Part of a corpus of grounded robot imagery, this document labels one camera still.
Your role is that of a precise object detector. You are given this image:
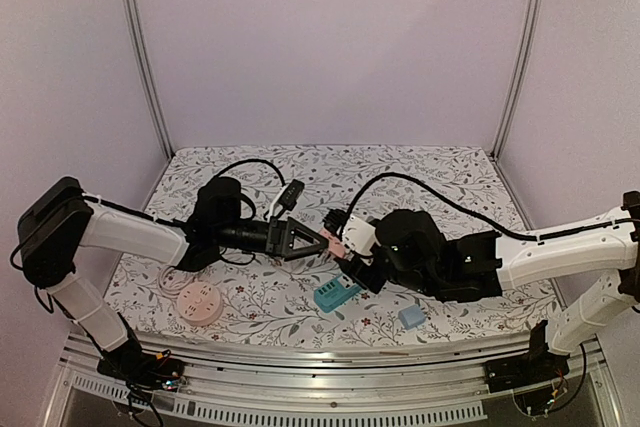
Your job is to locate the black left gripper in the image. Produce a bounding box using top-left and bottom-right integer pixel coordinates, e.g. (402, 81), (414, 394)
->
(215, 217), (329, 263)

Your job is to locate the pink cube socket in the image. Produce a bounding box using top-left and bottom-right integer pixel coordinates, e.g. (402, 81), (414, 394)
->
(341, 215), (376, 257)

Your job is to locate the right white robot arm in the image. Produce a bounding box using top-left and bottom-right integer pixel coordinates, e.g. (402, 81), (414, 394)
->
(338, 203), (639, 383)

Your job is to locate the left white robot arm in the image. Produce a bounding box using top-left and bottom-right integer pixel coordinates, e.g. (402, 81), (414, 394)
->
(11, 176), (328, 381)

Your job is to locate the small blue plug adapter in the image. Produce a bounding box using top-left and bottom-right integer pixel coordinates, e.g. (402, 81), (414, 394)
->
(398, 304), (426, 330)

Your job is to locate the floral table mat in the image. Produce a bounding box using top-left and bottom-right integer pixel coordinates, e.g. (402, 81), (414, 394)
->
(106, 146), (561, 350)

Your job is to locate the teal power strip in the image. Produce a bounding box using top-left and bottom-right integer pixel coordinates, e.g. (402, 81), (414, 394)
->
(313, 275), (361, 313)

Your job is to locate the round pink socket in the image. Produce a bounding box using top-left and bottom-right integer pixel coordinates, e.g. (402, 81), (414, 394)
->
(176, 281), (224, 327)

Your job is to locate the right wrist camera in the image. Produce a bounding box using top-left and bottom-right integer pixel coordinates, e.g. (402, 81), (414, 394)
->
(323, 209), (349, 238)

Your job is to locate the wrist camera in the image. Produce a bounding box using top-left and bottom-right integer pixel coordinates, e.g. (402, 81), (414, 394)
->
(323, 209), (349, 238)
(265, 179), (305, 220)

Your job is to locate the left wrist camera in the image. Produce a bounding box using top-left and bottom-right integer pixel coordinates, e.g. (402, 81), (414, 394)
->
(265, 179), (305, 220)

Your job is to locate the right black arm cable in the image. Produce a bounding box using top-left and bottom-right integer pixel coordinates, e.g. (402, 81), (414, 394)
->
(344, 171), (631, 241)

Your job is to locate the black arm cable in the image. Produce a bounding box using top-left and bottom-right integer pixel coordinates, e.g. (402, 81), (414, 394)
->
(79, 159), (291, 228)
(344, 171), (631, 241)

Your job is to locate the aluminium front rail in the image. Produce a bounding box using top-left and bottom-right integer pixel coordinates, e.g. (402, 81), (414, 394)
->
(44, 331), (621, 427)

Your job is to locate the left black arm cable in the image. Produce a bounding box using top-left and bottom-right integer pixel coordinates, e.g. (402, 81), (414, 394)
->
(79, 159), (291, 228)

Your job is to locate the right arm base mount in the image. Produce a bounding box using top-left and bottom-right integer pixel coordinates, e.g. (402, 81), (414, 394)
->
(483, 320), (569, 417)

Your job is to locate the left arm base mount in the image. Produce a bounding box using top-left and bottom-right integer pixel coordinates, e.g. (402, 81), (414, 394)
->
(96, 313), (185, 427)

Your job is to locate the right aluminium frame post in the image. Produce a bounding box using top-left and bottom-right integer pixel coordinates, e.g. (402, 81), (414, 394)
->
(490, 0), (543, 163)

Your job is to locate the aluminium frame post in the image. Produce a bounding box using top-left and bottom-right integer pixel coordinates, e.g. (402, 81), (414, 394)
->
(122, 0), (175, 160)
(490, 0), (543, 163)

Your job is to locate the left aluminium frame post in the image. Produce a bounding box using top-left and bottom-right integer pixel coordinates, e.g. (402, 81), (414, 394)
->
(122, 0), (175, 160)

